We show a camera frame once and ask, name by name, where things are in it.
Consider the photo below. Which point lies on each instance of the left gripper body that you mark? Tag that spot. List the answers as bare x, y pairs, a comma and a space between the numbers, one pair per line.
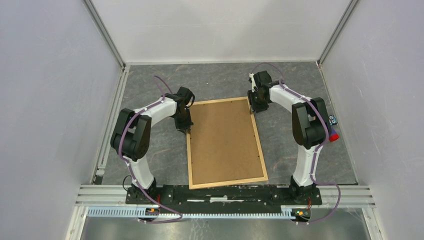
183, 120

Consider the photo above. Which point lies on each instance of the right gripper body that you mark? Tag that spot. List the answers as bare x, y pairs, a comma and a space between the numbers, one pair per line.
259, 102

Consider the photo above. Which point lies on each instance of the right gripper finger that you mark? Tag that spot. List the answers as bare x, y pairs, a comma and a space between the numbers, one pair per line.
260, 109
251, 99

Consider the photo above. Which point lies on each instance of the brown backing board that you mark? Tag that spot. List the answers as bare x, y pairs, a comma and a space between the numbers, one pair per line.
225, 142

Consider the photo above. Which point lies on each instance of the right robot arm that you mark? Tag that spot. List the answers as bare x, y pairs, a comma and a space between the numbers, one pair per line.
310, 126

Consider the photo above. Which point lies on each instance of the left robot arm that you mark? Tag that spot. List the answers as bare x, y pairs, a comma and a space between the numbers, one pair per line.
132, 133

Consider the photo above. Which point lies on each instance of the black blue toy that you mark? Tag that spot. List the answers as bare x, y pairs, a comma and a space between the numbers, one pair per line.
333, 120

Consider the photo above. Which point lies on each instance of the red purple block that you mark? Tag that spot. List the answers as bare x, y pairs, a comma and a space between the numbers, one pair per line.
333, 137

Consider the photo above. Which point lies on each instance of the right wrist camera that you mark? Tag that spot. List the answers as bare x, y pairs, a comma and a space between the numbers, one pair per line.
253, 82

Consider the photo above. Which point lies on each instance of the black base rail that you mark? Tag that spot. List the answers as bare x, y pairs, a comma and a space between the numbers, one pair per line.
179, 199

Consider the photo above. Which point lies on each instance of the white slotted cable duct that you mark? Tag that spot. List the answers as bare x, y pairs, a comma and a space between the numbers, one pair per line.
148, 213

